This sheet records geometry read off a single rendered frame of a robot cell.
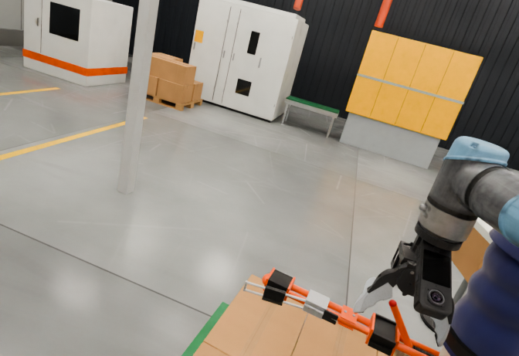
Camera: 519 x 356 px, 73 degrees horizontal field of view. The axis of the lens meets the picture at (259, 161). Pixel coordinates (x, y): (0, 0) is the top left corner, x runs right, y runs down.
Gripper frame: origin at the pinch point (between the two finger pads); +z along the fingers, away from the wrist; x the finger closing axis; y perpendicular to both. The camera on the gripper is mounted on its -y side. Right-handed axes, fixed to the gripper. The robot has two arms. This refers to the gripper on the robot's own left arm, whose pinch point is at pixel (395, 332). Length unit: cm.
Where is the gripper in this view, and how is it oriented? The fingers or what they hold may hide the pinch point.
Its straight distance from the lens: 72.8
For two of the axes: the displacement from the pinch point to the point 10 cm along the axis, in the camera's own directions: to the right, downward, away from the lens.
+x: -9.3, -3.1, 1.9
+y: 2.8, -2.7, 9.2
